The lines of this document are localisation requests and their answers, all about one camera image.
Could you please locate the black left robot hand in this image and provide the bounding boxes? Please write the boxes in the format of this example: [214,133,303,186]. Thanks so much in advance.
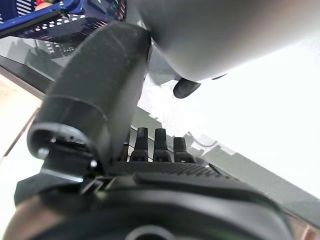
[13,21,293,240]

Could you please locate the blue plastic shopping basket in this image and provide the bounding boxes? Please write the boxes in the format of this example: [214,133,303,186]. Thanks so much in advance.
[0,0,128,45]

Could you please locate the black left robot foot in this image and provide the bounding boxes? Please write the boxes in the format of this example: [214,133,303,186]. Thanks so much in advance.
[172,77,202,99]

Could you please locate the silver left robot leg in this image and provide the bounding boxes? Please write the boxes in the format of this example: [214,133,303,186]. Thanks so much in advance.
[126,0,320,84]

